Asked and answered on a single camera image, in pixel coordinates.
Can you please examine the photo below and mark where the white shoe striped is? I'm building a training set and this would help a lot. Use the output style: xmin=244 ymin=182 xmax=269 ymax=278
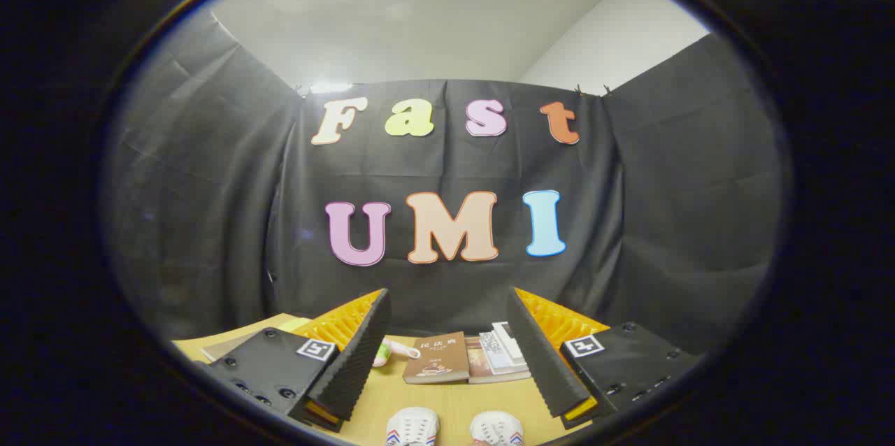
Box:
xmin=470 ymin=411 xmax=524 ymax=446
xmin=385 ymin=407 xmax=440 ymax=446

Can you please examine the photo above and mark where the white patterned cover book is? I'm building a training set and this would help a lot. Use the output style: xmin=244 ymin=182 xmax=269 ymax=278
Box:
xmin=479 ymin=329 xmax=527 ymax=374

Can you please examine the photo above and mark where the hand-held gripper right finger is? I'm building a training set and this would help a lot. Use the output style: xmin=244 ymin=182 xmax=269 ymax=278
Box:
xmin=505 ymin=287 xmax=703 ymax=431

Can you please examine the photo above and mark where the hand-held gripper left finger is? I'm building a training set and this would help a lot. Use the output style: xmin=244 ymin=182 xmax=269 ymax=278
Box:
xmin=189 ymin=287 xmax=392 ymax=433

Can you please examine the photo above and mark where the brown cover book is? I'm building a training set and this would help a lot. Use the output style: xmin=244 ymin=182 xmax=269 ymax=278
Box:
xmin=402 ymin=331 xmax=471 ymax=385

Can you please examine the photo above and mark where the black backdrop cloth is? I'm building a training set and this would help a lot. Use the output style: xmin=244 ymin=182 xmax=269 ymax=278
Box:
xmin=105 ymin=9 xmax=787 ymax=356

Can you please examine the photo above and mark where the tan cover book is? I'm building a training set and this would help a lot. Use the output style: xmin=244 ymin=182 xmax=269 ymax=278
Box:
xmin=465 ymin=336 xmax=532 ymax=384

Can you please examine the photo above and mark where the green and pink plush toy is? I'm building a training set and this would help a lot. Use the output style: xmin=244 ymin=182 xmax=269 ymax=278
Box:
xmin=373 ymin=338 xmax=422 ymax=368

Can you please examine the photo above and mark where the white book dark cover picture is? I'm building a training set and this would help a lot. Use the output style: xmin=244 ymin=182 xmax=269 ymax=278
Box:
xmin=492 ymin=321 xmax=525 ymax=363

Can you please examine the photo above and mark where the brown cardboard storage box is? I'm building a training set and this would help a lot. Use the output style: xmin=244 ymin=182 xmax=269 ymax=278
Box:
xmin=201 ymin=331 xmax=264 ymax=363

